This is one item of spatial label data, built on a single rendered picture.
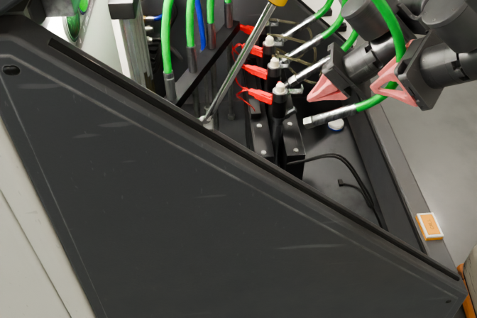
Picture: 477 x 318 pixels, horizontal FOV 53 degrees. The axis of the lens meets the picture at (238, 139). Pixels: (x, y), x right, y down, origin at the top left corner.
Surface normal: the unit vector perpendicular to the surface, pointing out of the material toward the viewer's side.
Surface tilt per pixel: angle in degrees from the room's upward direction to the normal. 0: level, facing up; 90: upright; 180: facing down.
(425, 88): 49
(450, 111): 0
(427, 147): 0
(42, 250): 90
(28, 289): 90
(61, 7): 90
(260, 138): 0
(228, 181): 90
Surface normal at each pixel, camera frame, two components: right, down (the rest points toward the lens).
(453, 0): -0.77, -0.49
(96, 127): 0.07, 0.69
